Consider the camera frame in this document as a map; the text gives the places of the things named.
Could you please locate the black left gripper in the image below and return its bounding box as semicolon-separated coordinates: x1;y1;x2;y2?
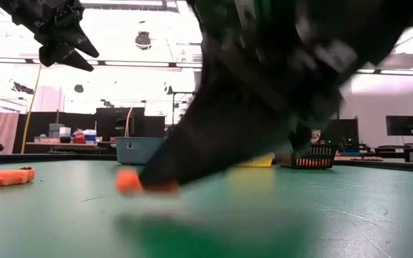
23;0;100;72

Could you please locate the yellow slotted plastic basket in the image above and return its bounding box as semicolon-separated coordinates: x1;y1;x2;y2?
234;153;275;168

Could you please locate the orange extension cable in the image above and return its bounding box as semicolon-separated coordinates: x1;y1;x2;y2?
19;63;43;155

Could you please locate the orange skeleton figurine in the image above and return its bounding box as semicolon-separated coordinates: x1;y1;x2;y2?
115;167;179;196
0;166;37;187

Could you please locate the black metal frame stand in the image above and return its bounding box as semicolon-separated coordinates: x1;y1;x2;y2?
171;91;196;126

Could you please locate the black wall monitor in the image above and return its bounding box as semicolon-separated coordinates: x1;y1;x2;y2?
385;115;413;137

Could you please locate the black desk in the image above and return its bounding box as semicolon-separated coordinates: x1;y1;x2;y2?
360;143;413;164

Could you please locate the grey-blue plastic bin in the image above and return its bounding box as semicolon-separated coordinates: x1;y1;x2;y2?
115;136;167;166

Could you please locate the black slotted plastic basket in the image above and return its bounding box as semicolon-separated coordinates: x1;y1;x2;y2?
281;143;338;170

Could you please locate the clear plastic container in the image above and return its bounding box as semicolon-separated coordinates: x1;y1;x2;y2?
48;123;65;139

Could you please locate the black partition panel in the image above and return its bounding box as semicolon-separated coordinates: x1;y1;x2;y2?
12;106;166;155

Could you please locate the wooden work table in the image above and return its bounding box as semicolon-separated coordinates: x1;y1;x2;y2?
25;141;102;151

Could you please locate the black screen panel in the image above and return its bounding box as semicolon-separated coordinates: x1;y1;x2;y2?
330;118;360;153

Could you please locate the ceiling light strip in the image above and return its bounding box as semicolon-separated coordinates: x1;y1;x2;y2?
0;56;413;77

